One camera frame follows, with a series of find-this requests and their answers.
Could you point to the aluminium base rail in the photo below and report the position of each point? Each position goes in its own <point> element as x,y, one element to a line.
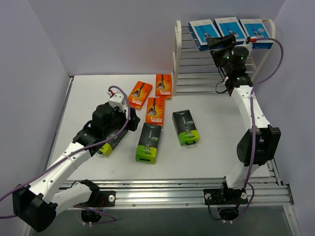
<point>182,193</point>

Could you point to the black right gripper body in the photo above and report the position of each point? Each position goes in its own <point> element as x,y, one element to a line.
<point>222,45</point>

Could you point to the black green razor box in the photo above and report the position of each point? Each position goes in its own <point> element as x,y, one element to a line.
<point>148,143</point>
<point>185,128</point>
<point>109,146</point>

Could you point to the blue white Harry's razor box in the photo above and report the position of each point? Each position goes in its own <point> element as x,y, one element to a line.
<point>230,26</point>

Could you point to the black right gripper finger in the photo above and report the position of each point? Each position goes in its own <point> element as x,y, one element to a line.
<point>226,42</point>
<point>217,57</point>

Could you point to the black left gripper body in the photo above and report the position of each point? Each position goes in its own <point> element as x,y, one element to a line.
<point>131,119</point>

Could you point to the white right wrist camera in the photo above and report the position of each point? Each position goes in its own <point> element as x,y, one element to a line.
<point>248,43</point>

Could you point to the orange Gillette razor box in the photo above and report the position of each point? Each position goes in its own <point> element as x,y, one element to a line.
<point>155,111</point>
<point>139,94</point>
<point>163,87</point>

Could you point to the cream metal wire shelf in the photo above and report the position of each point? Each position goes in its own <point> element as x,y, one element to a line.
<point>193,71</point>

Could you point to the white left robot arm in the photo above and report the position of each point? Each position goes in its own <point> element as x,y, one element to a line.
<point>39,202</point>

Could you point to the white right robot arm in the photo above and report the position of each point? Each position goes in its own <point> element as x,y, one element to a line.
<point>259,143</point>

